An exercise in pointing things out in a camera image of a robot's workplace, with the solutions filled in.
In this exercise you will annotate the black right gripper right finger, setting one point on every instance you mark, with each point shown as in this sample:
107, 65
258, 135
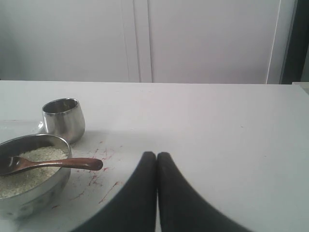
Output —
181, 207

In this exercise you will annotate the white rectangular tray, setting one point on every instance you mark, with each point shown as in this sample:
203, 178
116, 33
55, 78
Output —
10, 129

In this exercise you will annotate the brown wooden spoon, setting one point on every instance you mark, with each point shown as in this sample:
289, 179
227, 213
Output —
14, 165

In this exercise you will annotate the small steel cup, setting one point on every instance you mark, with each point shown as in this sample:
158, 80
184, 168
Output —
64, 118

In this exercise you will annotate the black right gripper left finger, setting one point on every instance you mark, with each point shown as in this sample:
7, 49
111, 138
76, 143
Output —
133, 208

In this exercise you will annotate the steel bowl with rice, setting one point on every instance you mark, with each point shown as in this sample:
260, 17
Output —
27, 193

